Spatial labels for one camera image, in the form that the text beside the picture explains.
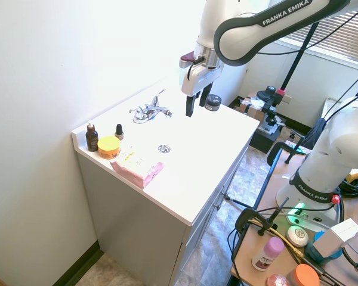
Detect pink round soap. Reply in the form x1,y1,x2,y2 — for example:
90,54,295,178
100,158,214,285
266,273,291,286

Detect orange jar yellow lid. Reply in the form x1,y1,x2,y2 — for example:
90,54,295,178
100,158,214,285
97,136,122,160

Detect black C-clamp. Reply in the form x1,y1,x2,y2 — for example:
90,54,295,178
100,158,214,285
267,142,313,166
234,197,289,236

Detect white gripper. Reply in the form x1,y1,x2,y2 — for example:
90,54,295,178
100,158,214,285
181,63,223,118

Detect brown cardboard box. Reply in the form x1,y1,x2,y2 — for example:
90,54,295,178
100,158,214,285
234,92,287,125

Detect pink soap packet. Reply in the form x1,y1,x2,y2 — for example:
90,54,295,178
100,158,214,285
110,150,165,189

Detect white cardboard box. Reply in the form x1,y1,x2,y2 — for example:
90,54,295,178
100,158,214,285
311,217,358,257

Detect white sink countertop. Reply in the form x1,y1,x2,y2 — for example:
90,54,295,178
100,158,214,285
70,76,261,226

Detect window blinds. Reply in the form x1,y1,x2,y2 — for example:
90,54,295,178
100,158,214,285
279,0,358,64

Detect grey vanity cabinet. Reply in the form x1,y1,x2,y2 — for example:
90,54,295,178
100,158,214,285
76,139,252,286

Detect black camera stand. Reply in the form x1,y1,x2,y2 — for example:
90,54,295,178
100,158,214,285
249,20,319,154

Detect yellow cable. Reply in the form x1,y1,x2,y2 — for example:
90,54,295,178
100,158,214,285
246,219,305,260

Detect orange round lid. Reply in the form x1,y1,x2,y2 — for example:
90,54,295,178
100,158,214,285
292,263,320,286

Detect pink-capped deodorant stick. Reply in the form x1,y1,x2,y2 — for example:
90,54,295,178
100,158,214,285
251,237,286,272

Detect blue round container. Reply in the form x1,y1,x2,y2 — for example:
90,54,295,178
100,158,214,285
304,231,344,264

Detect brown dropper bottle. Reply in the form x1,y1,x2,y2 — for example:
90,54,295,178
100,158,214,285
85,122,100,153

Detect chrome two-handle faucet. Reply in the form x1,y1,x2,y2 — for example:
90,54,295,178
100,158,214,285
128,88,173,124

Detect black round jar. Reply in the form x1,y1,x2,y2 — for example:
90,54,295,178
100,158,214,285
205,94,223,112

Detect red wrist camera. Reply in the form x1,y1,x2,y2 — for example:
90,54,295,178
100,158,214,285
178,51,204,70

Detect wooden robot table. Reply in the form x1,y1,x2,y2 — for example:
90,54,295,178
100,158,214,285
229,147,358,286

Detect round white soap tin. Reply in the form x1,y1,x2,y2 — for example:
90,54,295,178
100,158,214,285
286,225,310,248

